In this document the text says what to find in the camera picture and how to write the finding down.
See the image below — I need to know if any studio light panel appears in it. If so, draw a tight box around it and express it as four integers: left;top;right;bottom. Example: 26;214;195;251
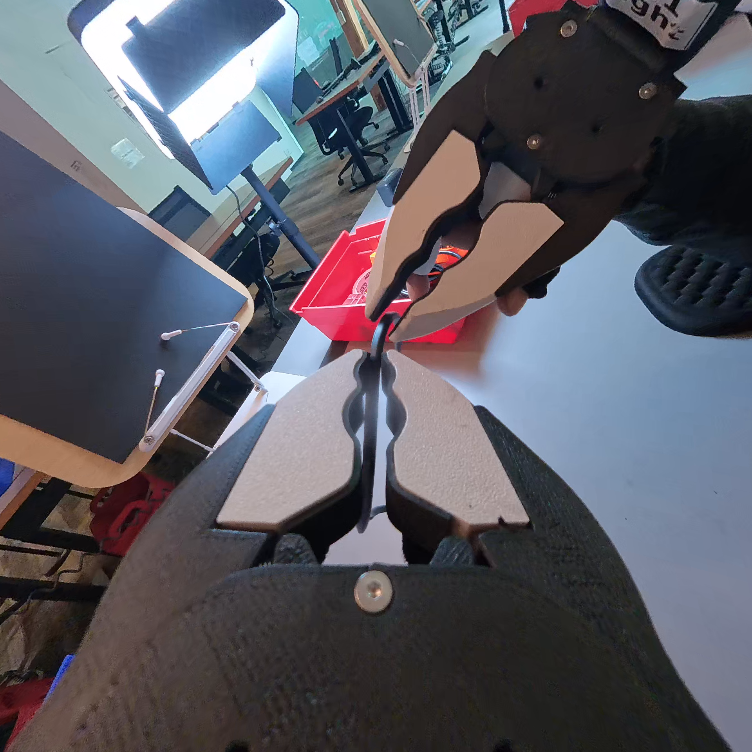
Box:
67;0;300;196

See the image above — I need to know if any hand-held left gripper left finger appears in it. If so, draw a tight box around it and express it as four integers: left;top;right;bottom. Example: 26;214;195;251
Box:
215;348;365;532

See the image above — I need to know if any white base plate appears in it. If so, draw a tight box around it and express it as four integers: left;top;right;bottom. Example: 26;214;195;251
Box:
214;370;306;453

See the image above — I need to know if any black rubber ring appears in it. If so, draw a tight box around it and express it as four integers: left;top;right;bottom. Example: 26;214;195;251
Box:
355;313;406;534

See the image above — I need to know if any person's right hand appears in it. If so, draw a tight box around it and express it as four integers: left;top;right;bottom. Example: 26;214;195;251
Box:
404;244;562;318

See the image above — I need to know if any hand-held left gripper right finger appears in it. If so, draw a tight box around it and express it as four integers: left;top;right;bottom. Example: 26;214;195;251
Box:
381;349;531;538

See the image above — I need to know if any red container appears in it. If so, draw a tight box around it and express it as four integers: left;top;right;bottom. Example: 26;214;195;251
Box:
508;0;568;36

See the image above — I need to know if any person's right forearm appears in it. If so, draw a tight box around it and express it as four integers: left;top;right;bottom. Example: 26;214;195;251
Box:
614;94;752;248

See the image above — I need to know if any black light stand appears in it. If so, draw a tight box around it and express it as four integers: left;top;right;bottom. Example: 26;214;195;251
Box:
241;167;321;271

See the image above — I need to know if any red plastic bin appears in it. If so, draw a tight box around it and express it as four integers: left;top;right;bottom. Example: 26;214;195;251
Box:
289;219;471;344

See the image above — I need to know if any black board wooden edge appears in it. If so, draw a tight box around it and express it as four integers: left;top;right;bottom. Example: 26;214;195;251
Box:
352;0;438;89

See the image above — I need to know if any white wall notice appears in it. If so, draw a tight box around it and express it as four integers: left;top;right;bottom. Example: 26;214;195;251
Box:
110;137;146;169

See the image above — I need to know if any dark cabinet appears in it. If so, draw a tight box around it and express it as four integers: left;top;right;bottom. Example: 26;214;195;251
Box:
147;185;212;242

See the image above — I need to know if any wooden side desk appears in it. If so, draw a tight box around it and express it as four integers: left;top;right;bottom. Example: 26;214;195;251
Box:
0;464;48;530

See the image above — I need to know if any black divider panel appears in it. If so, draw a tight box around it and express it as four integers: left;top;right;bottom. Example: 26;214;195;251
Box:
0;130;255;488

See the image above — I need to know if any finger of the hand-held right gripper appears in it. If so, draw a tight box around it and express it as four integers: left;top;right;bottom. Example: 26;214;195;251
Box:
388;201;565;343
364;129;484;322

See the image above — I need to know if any black mesh cushion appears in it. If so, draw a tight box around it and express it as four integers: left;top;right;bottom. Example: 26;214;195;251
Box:
634;244;752;338

